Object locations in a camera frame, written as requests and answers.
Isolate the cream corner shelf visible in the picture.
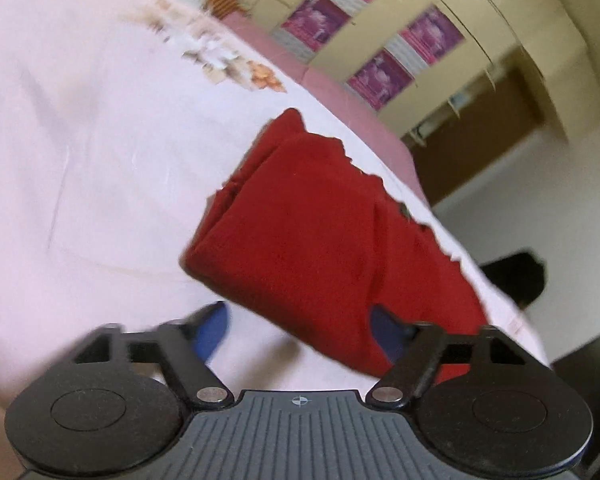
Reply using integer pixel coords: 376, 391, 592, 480
402, 70, 496, 148

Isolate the black chair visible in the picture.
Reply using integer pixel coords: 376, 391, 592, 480
479, 250, 547, 310

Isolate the white floral quilt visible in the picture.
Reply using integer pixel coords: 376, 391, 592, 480
0, 0, 552, 480

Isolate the red knitted sweater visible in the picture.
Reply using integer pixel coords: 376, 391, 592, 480
183, 108, 486, 377

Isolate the orange patterned pillow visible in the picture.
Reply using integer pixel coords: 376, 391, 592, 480
202, 0, 249, 21

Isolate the pink bed sheet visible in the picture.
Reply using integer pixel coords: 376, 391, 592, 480
222, 12, 429, 206

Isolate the cream wardrobe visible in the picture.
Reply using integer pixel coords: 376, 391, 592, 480
242, 0, 600, 139

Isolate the purple poster upper left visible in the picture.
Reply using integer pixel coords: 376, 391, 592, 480
272, 0, 351, 63

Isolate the brown wooden door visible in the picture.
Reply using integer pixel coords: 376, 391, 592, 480
408, 61, 545, 205

